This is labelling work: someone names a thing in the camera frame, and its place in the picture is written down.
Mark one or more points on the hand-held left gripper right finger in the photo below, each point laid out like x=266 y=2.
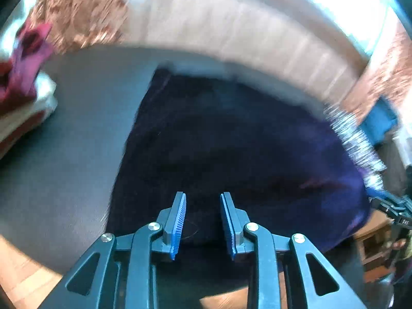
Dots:
x=228 y=223

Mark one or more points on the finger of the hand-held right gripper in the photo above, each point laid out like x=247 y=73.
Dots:
x=388 y=204

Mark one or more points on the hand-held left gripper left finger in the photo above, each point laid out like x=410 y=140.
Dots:
x=178 y=223

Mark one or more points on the dark garment with floral lining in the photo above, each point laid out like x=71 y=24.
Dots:
x=225 y=141

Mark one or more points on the brick-patterned curtain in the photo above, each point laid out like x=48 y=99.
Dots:
x=386 y=70
x=83 y=9

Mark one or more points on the white folded cloth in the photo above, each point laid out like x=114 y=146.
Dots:
x=41 y=99

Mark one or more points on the red folded cloth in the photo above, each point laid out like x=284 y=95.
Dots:
x=19 y=128

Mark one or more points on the bright window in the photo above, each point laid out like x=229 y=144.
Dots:
x=338 y=3

